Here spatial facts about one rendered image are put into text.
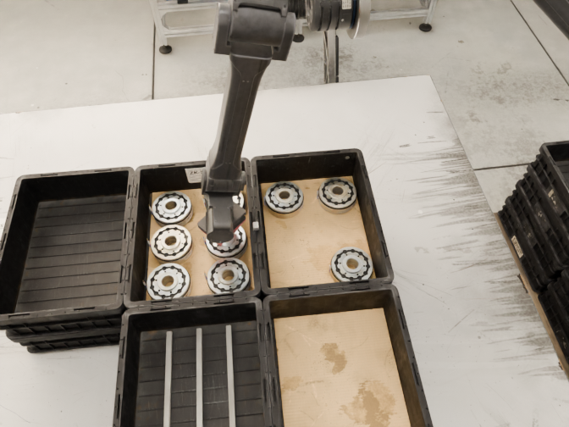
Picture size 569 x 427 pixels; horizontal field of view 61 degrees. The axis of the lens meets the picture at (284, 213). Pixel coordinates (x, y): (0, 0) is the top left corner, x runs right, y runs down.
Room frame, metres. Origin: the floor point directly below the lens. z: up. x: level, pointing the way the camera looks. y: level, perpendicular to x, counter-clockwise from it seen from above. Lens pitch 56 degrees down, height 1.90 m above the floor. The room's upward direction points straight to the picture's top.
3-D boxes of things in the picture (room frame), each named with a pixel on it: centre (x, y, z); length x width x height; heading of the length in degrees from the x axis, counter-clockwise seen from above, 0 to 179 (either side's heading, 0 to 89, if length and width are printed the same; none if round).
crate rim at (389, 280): (0.65, -0.08, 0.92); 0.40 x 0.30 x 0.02; 6
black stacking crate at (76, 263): (0.58, 0.52, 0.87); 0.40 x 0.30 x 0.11; 6
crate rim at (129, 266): (0.62, 0.22, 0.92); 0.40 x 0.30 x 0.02; 6
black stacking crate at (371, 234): (0.65, -0.08, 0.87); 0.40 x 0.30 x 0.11; 6
